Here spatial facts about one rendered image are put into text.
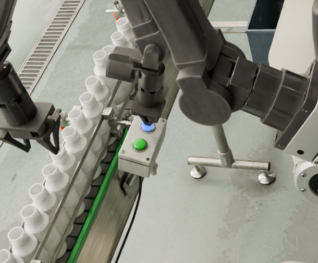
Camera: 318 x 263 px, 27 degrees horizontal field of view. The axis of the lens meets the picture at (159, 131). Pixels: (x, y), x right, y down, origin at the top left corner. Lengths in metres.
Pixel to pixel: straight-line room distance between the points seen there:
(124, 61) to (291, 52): 0.46
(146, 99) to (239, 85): 0.60
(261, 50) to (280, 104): 1.18
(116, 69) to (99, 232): 0.45
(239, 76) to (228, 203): 1.91
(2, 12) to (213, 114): 0.33
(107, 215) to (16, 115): 0.62
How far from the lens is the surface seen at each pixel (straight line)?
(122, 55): 1.42
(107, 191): 1.68
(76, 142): 1.60
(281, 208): 2.73
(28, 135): 1.16
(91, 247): 1.64
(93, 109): 1.67
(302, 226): 2.67
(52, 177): 1.53
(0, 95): 1.11
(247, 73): 0.91
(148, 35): 1.37
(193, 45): 0.87
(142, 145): 1.55
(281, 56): 1.09
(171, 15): 0.85
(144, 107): 1.49
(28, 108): 1.15
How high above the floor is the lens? 2.22
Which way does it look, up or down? 45 degrees down
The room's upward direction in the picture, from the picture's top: 22 degrees counter-clockwise
